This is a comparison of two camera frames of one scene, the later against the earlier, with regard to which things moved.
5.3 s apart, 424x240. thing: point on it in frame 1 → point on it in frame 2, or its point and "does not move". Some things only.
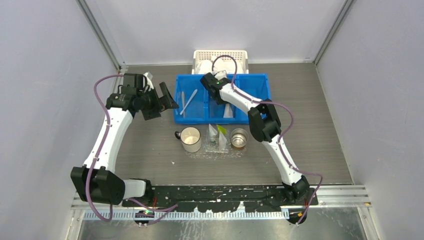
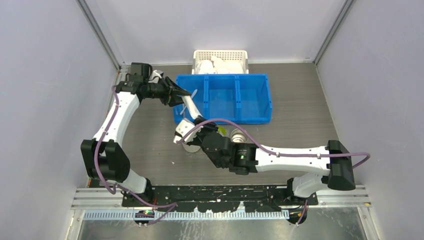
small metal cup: (239, 137) does not move
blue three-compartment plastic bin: (196, 106) does not move
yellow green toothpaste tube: (222, 129) does not move
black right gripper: (221, 102) → (207, 127)
